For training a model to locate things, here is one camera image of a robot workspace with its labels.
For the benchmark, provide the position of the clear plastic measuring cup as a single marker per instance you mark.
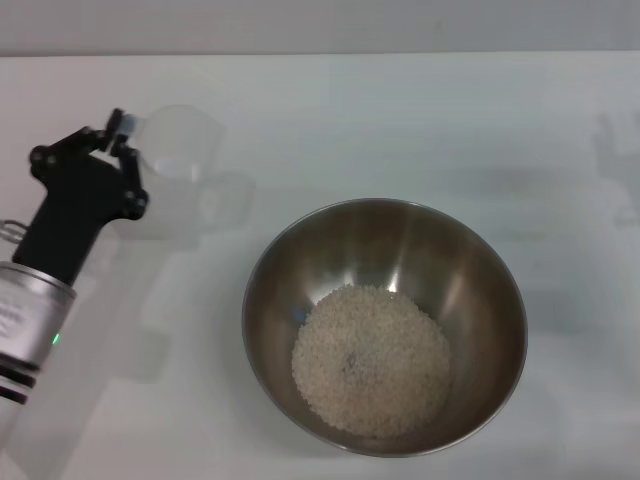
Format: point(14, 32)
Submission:
point(180, 135)

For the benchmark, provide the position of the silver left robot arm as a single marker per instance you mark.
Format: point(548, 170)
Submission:
point(30, 320)

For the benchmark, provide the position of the white rice grains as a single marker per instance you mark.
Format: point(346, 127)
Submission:
point(372, 360)

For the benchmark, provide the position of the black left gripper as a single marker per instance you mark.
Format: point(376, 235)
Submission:
point(70, 220)

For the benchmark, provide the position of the stainless steel mixing bowl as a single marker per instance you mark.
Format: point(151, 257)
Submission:
point(450, 260)

